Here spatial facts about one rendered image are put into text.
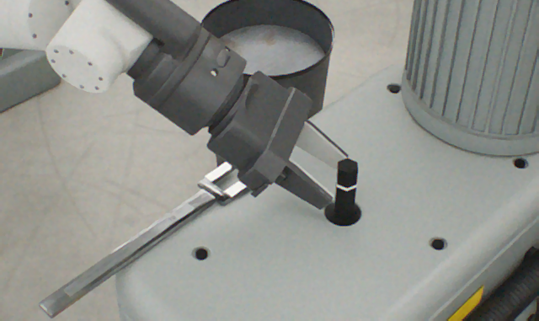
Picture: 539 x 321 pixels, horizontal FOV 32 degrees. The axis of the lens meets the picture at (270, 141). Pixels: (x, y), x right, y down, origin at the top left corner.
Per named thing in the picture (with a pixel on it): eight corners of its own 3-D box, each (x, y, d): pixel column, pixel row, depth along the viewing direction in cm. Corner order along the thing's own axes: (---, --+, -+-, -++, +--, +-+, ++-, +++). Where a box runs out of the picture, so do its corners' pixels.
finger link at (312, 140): (350, 157, 91) (301, 120, 90) (332, 173, 94) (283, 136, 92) (354, 146, 93) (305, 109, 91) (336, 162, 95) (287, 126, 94)
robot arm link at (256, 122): (275, 129, 97) (183, 61, 95) (329, 80, 91) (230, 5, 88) (237, 216, 89) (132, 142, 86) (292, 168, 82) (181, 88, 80)
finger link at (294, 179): (318, 207, 90) (268, 171, 89) (338, 193, 88) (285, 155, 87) (314, 219, 89) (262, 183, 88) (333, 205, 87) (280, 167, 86)
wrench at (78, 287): (58, 327, 83) (56, 321, 83) (32, 302, 85) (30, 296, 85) (253, 186, 96) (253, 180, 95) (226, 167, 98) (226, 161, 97)
